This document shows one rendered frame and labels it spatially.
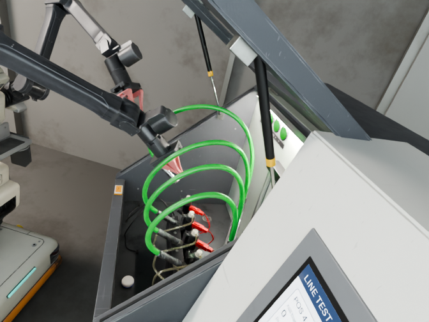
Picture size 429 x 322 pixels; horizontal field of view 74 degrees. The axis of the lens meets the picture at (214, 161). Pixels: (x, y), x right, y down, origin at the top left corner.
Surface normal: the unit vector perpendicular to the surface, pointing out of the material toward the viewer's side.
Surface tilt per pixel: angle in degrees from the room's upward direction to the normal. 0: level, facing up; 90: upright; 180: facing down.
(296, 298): 76
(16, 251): 0
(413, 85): 90
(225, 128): 90
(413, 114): 90
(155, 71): 90
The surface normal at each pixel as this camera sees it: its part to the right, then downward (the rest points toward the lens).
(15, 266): 0.22, -0.84
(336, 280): -0.88, -0.28
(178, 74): -0.18, 0.45
